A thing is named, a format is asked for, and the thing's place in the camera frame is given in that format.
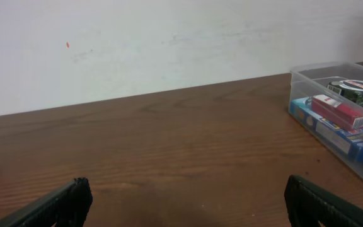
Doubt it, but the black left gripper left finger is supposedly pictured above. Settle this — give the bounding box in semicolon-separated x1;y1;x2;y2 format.
0;177;93;227

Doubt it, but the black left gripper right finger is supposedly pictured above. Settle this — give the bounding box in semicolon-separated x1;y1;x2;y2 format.
284;175;363;227

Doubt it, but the blue Kool Fever box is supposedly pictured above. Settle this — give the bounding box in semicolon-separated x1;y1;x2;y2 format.
289;98;363;162

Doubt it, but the red and green medicine box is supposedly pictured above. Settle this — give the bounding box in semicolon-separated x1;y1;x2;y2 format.
311;95;363;131

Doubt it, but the dark green round-logo box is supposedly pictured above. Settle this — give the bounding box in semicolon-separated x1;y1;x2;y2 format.
326;79;363;106

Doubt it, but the clear plastic container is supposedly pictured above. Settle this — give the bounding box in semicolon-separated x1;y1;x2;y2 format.
289;62;363;179

